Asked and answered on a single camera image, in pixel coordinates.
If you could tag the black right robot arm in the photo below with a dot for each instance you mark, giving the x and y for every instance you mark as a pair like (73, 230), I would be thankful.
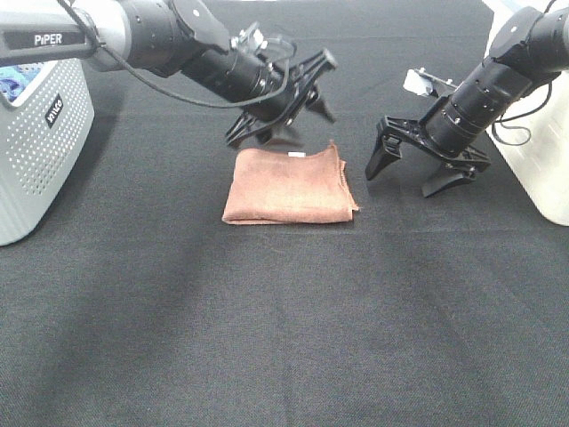
(529, 51)

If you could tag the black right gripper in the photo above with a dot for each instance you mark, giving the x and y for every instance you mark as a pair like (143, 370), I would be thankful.
(453, 171)

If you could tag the black table cover cloth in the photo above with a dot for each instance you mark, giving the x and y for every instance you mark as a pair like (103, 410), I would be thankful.
(134, 304)

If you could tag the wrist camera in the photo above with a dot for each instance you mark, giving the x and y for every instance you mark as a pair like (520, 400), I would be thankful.
(423, 84)
(269, 47)

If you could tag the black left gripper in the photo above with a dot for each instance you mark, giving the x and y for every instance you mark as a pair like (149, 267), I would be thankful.
(263, 119)

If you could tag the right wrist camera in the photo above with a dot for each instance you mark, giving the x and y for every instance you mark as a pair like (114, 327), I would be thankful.
(423, 84)

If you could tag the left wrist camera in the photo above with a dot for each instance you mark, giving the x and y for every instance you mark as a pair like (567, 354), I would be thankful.
(269, 47)

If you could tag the grey perforated laundry basket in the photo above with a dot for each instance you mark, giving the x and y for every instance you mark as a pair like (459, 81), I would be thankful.
(42, 134)

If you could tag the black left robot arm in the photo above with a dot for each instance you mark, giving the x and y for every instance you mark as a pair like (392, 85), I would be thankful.
(249, 70)

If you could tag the blue cloth in basket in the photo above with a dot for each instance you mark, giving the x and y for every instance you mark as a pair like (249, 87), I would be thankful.
(16, 78)

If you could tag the brown microfibre towel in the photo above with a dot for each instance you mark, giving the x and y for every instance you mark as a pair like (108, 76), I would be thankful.
(271, 187)

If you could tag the white plastic basket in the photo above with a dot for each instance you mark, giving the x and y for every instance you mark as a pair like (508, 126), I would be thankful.
(536, 149)

